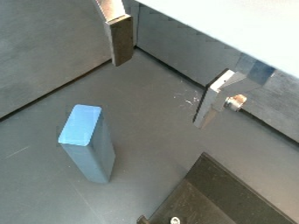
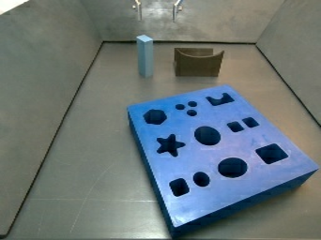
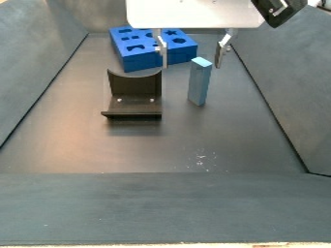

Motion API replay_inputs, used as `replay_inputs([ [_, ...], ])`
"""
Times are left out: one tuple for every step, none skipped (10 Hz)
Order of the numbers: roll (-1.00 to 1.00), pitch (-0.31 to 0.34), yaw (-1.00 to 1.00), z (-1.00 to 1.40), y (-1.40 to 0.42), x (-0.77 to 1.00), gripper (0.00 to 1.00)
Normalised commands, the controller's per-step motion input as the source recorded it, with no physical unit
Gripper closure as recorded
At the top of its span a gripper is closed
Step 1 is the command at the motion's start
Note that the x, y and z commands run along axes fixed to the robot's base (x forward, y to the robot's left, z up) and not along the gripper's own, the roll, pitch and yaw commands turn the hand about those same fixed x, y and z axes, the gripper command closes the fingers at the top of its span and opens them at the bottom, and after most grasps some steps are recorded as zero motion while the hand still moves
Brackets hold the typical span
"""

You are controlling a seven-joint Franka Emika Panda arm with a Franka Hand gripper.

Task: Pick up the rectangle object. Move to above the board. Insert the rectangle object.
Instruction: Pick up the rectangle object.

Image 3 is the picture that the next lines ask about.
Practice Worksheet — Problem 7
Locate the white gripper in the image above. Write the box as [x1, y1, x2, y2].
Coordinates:
[126, 0, 265, 68]

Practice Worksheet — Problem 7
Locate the light blue rectangular block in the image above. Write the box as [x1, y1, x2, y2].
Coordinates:
[187, 57, 213, 106]

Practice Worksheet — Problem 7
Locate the blue foam shape board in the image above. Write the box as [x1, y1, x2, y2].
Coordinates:
[108, 25, 198, 73]

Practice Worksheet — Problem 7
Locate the black curved holder stand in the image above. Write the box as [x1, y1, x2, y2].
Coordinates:
[102, 70, 163, 118]

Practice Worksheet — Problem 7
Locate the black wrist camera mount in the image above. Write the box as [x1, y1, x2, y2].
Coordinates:
[251, 0, 309, 28]

